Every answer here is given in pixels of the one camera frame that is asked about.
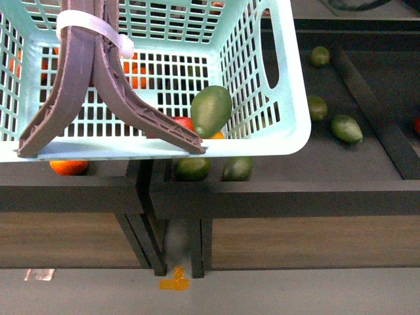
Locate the red orange mango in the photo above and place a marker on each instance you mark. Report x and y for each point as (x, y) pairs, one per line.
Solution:
(188, 123)

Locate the light teal plastic basket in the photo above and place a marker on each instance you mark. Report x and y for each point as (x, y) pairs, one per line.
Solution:
(181, 47)

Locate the black display stand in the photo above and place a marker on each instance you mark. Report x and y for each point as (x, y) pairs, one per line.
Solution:
(373, 77)

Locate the orange tangerine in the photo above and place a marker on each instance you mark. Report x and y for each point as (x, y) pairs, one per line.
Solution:
(69, 168)

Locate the white zip tie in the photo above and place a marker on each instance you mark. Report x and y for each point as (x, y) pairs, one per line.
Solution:
(88, 21)

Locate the brown basket handle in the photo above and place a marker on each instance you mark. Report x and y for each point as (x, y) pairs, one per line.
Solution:
(87, 58)

